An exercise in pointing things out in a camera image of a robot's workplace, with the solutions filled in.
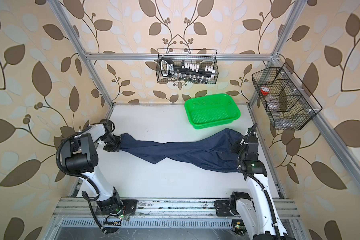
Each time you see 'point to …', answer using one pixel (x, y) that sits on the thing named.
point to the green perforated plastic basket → (211, 110)
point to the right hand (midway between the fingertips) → (239, 142)
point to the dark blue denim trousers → (212, 152)
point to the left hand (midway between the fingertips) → (121, 145)
